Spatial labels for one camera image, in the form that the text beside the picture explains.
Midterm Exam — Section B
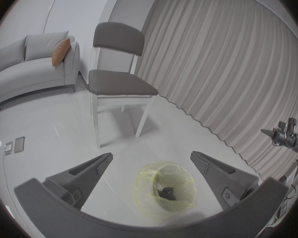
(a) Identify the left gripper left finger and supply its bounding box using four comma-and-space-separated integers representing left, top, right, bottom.
43, 153, 114, 210

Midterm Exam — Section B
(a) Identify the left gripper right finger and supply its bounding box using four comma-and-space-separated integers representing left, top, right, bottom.
190, 151, 260, 211

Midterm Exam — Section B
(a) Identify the yellow plastic bag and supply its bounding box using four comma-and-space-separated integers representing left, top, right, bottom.
132, 161, 197, 220

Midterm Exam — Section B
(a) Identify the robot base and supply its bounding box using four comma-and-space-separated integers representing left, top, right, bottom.
273, 153, 298, 227

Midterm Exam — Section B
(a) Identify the white trash bin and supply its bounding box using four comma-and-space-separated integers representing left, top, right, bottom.
152, 165, 197, 215

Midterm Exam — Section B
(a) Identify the crumpled black plastic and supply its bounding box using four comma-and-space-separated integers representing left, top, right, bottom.
158, 187, 177, 201

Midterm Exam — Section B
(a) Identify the white curtain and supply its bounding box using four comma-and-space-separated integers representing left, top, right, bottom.
135, 0, 298, 180

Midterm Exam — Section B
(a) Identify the grey chair with white legs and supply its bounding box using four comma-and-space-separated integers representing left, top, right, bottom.
88, 22, 160, 149

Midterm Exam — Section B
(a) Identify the pale grey sofa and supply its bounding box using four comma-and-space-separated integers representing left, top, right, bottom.
0, 30, 80, 111

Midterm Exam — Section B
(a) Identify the orange cushion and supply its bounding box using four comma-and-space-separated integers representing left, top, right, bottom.
51, 38, 71, 67

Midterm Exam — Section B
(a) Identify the grey cushion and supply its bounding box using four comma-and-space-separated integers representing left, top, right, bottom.
0, 37, 27, 71
25, 31, 69, 62

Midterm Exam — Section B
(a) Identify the white cable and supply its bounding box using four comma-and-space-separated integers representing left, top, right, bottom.
0, 140, 15, 219

